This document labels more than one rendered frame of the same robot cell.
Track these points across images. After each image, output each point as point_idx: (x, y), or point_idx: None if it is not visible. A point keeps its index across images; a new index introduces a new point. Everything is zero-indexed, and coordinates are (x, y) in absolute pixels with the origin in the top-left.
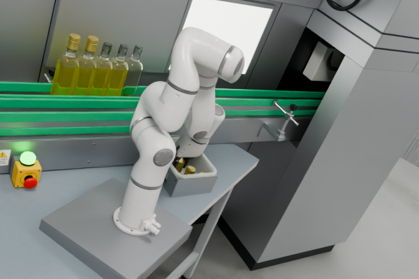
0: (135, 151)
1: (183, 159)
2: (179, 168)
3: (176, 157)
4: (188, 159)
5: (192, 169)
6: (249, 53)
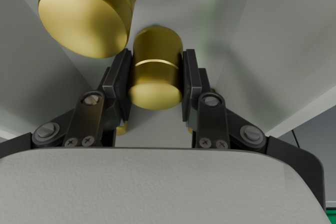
0: (316, 125)
1: (134, 98)
2: (163, 47)
3: (242, 134)
4: (107, 102)
5: (68, 23)
6: None
